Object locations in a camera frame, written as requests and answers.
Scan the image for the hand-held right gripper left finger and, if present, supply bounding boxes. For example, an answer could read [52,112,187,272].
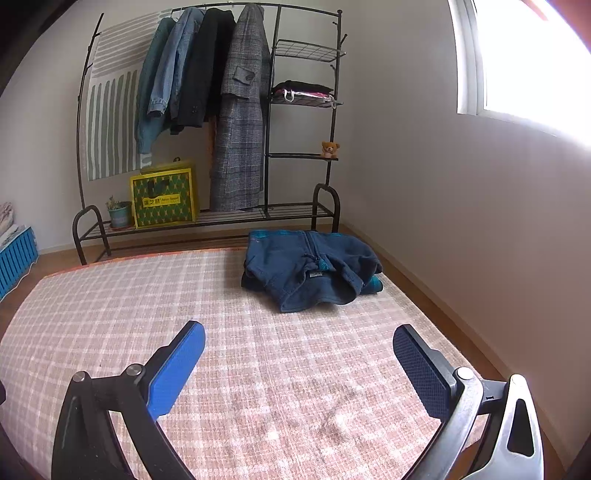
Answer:
[52,320,206,480]

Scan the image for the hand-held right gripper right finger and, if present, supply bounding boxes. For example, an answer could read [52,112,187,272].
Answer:
[392,324,546,480]

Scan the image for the teal plaid jacket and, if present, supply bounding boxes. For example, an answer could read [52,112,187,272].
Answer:
[241,229,384,315]

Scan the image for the black metal clothes rack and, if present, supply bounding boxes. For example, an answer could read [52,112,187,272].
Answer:
[72,2,347,266]

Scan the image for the folded black clothes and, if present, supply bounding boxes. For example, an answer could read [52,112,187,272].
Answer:
[272,80,334,95]

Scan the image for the pink checked blanket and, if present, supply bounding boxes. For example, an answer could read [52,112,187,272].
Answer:
[0,247,490,480]

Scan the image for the small potted plant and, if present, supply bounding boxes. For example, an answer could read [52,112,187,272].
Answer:
[105,195,134,230]

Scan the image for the green yellow patterned box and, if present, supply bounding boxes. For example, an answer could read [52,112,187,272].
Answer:
[130,159,200,230]

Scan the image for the blue slatted bench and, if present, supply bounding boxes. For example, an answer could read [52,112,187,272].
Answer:
[0,225,38,301]

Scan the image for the grey patterned cushion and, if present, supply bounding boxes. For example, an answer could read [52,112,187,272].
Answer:
[0,224,29,252]

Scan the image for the grey plaid coat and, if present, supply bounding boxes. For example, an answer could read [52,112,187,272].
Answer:
[210,4,272,210]

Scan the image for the grey white striped cloth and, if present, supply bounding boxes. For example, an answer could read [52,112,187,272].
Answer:
[79,11,176,182]

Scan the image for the teal denim jacket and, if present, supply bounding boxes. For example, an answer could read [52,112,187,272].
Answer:
[135,17,178,155]

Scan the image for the pink packaged clothing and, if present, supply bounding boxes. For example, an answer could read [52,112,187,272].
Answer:
[270,89,340,109]

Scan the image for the black coat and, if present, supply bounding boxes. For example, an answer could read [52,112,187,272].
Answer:
[175,7,237,130]

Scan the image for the blue denim jacket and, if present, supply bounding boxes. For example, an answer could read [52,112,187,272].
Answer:
[148,7,206,134]

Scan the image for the window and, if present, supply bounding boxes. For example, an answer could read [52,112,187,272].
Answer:
[448,0,591,148]

